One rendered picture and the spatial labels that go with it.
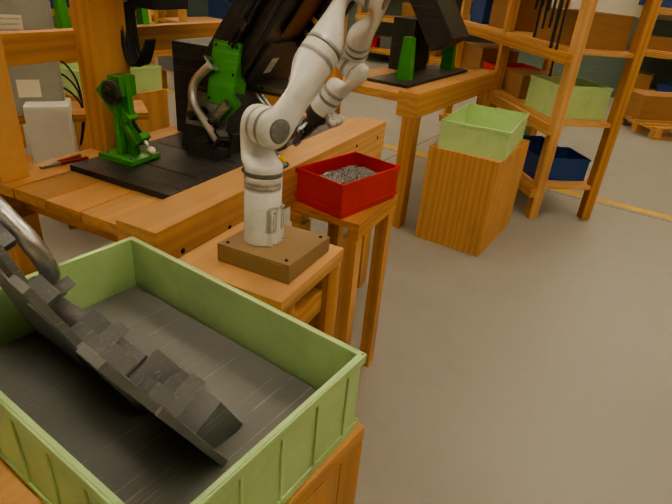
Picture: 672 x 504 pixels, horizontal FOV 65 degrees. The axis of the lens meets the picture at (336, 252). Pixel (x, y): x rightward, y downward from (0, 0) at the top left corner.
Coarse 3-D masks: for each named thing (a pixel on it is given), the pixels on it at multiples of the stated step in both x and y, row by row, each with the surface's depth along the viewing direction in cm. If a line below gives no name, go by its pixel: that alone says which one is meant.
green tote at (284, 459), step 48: (0, 288) 94; (96, 288) 111; (144, 288) 118; (192, 288) 107; (0, 336) 97; (240, 336) 103; (288, 336) 94; (336, 384) 79; (0, 432) 77; (288, 432) 71; (336, 432) 87; (48, 480) 71; (96, 480) 61; (240, 480) 65; (288, 480) 78
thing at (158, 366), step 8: (152, 352) 82; (160, 352) 82; (152, 360) 81; (160, 360) 81; (168, 360) 82; (144, 368) 80; (152, 368) 81; (160, 368) 81; (168, 368) 82; (176, 368) 82; (136, 376) 80; (152, 376) 81; (160, 376) 81; (168, 376) 82
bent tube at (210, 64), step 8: (208, 56) 178; (208, 64) 176; (200, 72) 179; (208, 72) 179; (192, 80) 181; (200, 80) 181; (192, 88) 182; (192, 96) 182; (192, 104) 182; (200, 112) 182; (200, 120) 182; (208, 128) 181; (216, 136) 181
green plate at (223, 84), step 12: (216, 48) 179; (228, 48) 177; (240, 48) 175; (216, 60) 180; (228, 60) 178; (240, 60) 177; (216, 72) 180; (228, 72) 178; (240, 72) 181; (216, 84) 181; (228, 84) 179; (240, 84) 182; (216, 96) 182; (228, 96) 180
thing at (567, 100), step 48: (480, 0) 491; (528, 0) 434; (480, 48) 490; (528, 48) 384; (576, 48) 335; (624, 48) 352; (528, 96) 396; (576, 96) 362; (624, 96) 354; (528, 192) 382
